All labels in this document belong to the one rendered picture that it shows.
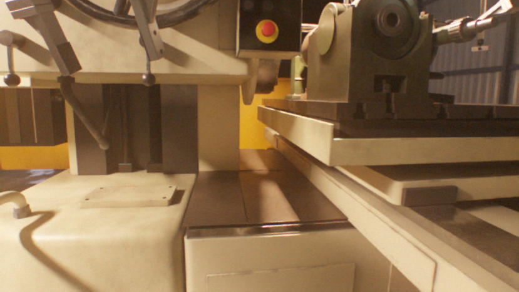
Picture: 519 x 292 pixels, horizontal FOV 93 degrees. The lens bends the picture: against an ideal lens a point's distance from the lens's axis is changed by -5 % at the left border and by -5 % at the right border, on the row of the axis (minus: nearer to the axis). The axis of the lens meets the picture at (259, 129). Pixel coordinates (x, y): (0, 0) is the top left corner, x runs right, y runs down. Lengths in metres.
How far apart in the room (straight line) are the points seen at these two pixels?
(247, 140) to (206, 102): 1.86
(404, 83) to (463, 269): 0.43
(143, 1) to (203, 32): 0.39
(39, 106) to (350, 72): 1.45
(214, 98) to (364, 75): 0.87
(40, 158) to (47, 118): 2.22
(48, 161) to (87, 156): 2.25
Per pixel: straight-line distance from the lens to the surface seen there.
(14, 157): 4.00
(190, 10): 0.50
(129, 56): 0.76
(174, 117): 1.39
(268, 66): 0.91
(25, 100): 1.69
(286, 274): 0.97
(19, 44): 0.87
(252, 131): 3.17
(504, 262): 0.64
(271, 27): 0.61
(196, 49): 0.73
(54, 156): 3.75
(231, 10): 0.75
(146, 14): 0.36
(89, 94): 1.52
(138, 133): 1.55
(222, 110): 1.37
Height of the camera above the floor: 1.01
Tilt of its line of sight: 7 degrees down
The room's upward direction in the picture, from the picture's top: 1 degrees clockwise
